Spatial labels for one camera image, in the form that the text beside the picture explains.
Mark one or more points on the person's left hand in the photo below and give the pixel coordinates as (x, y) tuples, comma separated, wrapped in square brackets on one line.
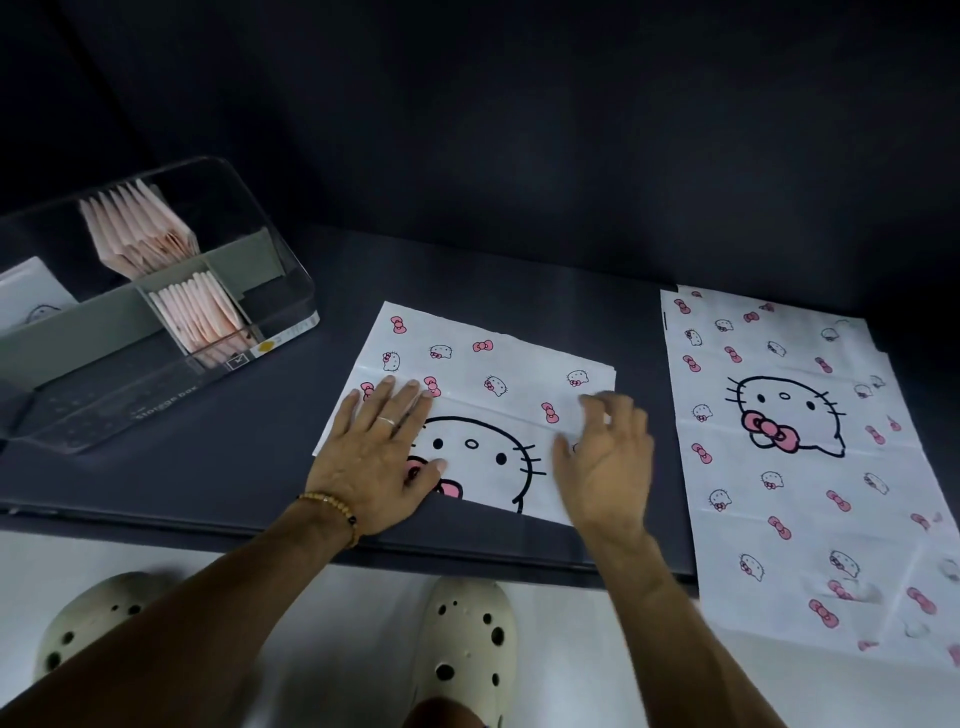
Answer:
[(367, 472)]

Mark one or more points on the person's right hand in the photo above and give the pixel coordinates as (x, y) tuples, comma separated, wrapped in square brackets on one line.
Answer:
[(611, 472)]

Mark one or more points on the stack of kitty bags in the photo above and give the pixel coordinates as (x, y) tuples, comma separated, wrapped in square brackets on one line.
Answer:
[(750, 525)]

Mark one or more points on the white kitty bags group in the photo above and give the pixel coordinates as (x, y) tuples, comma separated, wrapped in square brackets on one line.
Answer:
[(487, 360)]

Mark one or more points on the pink bags row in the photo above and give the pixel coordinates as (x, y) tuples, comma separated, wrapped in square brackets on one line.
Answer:
[(221, 307)]

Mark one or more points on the clear plastic organizer box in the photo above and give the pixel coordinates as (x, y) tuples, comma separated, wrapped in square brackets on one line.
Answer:
[(240, 262)]

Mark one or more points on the stack of polka dot bags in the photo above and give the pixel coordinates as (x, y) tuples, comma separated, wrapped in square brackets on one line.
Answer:
[(171, 221)]

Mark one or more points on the person's right forearm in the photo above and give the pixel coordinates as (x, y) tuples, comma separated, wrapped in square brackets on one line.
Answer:
[(675, 637)]

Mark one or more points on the person's left forearm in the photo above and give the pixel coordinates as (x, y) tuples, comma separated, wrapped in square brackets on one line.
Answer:
[(172, 637)]

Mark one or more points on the person's right leg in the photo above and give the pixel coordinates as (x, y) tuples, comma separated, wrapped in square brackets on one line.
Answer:
[(442, 712)]

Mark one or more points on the cream right clog shoe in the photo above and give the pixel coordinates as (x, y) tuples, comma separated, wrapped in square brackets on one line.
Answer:
[(465, 622)]

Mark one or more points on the cream clog shoe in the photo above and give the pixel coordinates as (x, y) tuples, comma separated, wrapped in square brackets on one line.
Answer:
[(465, 622), (90, 607)]

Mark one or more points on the cream left clog shoe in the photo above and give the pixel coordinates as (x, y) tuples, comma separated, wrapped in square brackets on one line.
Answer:
[(90, 607)]

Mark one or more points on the dark blue sofa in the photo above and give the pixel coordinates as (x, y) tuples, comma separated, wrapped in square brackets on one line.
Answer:
[(525, 150)]

